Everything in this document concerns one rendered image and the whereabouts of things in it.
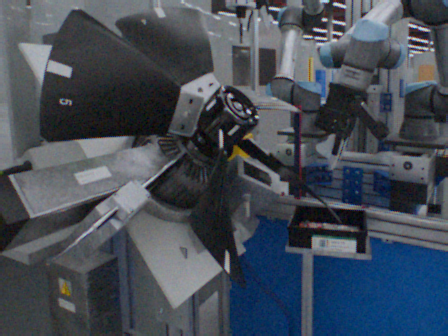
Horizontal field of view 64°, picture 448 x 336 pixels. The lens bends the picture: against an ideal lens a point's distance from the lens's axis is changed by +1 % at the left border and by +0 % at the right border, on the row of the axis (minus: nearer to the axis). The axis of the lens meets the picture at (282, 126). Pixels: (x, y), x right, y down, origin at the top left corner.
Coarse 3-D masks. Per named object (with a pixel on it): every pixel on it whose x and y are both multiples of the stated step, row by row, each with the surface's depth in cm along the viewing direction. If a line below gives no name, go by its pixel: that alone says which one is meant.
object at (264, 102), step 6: (240, 90) 112; (246, 90) 113; (252, 96) 107; (258, 96) 108; (264, 96) 110; (270, 96) 112; (252, 102) 98; (258, 102) 98; (264, 102) 99; (270, 102) 101; (276, 102) 104; (282, 102) 110; (258, 108) 90; (264, 108) 91; (270, 108) 93; (276, 108) 95; (282, 108) 98; (288, 108) 101; (294, 108) 106
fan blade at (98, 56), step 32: (64, 32) 56; (96, 32) 60; (64, 64) 55; (96, 64) 59; (128, 64) 63; (96, 96) 59; (128, 96) 63; (160, 96) 67; (64, 128) 55; (96, 128) 59; (128, 128) 64; (160, 128) 69
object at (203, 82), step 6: (204, 78) 84; (210, 78) 84; (192, 84) 83; (198, 84) 83; (204, 84) 83; (216, 84) 83; (186, 90) 82; (192, 90) 82; (204, 90) 83; (210, 90) 83; (204, 96) 82
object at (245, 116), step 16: (224, 96) 77; (240, 96) 81; (208, 112) 74; (224, 112) 72; (240, 112) 78; (256, 112) 81; (208, 128) 75; (224, 128) 74; (240, 128) 74; (192, 144) 76; (208, 144) 78; (208, 160) 78
